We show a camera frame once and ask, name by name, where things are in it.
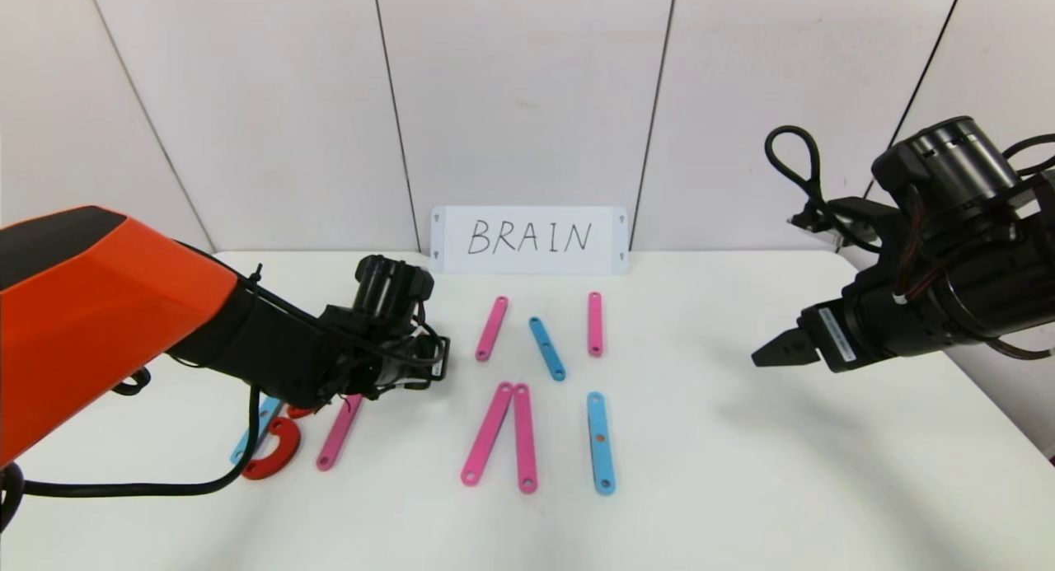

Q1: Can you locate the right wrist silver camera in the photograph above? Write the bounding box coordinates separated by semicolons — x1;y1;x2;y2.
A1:
786;197;884;252

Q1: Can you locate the long blue plastic bar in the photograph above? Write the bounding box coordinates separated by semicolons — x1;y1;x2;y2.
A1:
230;395;284;466

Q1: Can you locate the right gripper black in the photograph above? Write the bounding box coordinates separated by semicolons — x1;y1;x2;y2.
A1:
751;283;910;373

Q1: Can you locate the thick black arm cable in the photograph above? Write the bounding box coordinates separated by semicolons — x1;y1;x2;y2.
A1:
0;386;265;532

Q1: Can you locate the blue bar with orange underside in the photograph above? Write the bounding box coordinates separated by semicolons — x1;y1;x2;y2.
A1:
586;391;617;496

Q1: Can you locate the white BRAIN sign card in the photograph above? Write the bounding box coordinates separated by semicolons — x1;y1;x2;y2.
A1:
430;206;629;275

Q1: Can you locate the looped black cable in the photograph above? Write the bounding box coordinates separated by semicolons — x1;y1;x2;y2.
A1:
763;125;884;255

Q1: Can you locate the long pink plastic bar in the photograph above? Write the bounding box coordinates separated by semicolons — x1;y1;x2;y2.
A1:
475;296;509;363
513;382;539;494
460;381;515;487
316;394;364;472

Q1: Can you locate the medium blue plastic bar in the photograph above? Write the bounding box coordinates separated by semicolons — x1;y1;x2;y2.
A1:
528;316;568;383

